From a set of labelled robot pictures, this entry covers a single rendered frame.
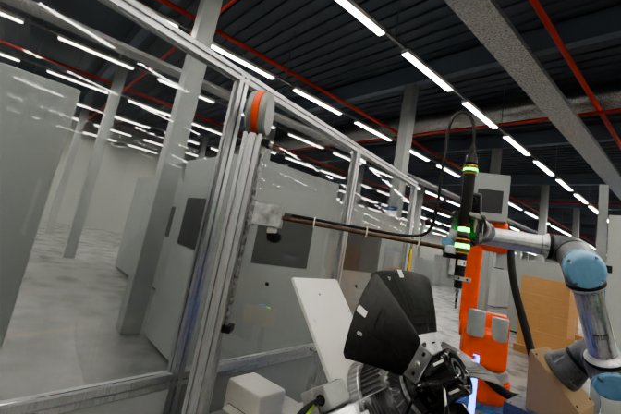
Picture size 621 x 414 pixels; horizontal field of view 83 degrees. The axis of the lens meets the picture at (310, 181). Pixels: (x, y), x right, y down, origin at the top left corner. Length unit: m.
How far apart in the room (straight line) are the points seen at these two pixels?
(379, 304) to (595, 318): 0.85
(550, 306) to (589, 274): 7.69
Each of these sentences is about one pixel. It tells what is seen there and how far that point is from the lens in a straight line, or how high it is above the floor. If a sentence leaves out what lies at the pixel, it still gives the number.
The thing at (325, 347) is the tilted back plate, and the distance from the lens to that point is 1.16.
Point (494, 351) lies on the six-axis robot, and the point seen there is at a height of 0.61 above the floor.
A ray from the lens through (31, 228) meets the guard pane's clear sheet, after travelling 1.07.
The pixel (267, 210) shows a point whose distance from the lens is 1.13.
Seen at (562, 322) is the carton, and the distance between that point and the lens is 9.15.
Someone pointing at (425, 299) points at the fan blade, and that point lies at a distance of 1.27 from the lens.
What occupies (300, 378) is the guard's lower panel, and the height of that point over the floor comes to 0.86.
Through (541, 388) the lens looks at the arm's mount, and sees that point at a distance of 1.82.
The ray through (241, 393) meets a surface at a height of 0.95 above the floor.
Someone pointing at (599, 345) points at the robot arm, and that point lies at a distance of 1.65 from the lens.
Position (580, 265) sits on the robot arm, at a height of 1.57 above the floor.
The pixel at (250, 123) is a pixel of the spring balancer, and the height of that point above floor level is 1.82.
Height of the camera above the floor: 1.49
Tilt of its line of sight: 9 degrees up
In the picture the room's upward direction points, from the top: 10 degrees clockwise
